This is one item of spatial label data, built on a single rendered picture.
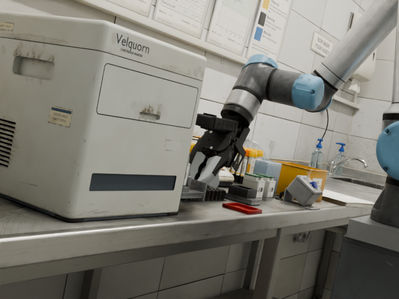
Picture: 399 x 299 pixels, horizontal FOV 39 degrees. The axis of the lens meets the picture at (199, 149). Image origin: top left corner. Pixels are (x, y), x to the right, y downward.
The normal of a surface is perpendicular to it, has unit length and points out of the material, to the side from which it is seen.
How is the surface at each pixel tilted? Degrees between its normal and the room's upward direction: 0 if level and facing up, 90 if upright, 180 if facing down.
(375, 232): 90
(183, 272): 90
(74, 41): 89
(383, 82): 90
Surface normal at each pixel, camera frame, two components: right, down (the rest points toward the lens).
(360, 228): -0.54, -0.06
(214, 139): -0.37, -0.54
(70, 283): 0.82, 0.19
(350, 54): -0.23, 0.21
